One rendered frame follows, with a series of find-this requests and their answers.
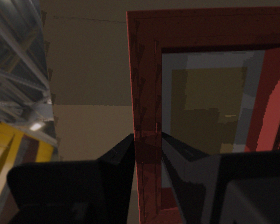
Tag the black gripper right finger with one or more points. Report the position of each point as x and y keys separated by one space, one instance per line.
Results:
x=199 y=181

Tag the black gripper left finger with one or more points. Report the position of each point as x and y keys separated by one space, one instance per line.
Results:
x=105 y=182

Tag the dark red picture frame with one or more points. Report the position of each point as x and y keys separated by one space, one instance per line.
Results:
x=209 y=77

